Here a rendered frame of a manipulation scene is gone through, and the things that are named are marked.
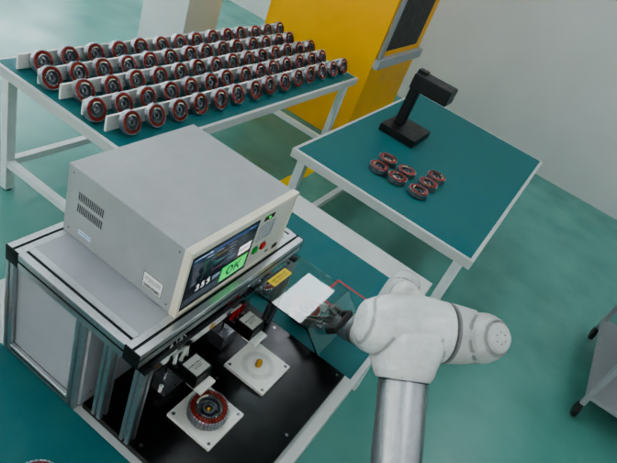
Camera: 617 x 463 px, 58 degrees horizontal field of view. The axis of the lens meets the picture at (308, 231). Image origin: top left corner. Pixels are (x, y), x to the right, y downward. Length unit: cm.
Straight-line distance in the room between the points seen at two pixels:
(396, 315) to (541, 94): 535
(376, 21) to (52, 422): 390
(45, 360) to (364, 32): 381
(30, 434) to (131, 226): 58
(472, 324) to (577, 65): 521
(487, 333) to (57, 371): 107
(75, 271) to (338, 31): 383
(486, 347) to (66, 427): 103
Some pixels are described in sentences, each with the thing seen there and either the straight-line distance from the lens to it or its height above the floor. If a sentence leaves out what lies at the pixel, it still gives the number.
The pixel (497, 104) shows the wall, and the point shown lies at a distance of 645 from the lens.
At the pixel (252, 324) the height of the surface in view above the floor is 92.
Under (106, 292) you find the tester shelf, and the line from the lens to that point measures 138.
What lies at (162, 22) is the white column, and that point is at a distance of 540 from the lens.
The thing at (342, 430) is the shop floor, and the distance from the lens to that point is 275.
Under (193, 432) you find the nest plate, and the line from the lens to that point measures 158.
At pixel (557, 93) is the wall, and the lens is 632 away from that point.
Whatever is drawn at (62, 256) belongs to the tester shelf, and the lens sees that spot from 146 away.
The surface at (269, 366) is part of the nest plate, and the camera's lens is 177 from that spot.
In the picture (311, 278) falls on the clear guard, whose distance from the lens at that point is 167.
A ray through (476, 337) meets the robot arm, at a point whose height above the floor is 142.
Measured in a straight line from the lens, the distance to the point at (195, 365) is 153.
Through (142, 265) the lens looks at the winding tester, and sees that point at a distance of 135.
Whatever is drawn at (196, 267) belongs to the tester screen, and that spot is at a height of 126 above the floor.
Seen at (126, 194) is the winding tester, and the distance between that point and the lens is 134.
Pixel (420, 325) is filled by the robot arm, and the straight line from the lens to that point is 114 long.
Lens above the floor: 210
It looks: 34 degrees down
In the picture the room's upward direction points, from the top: 23 degrees clockwise
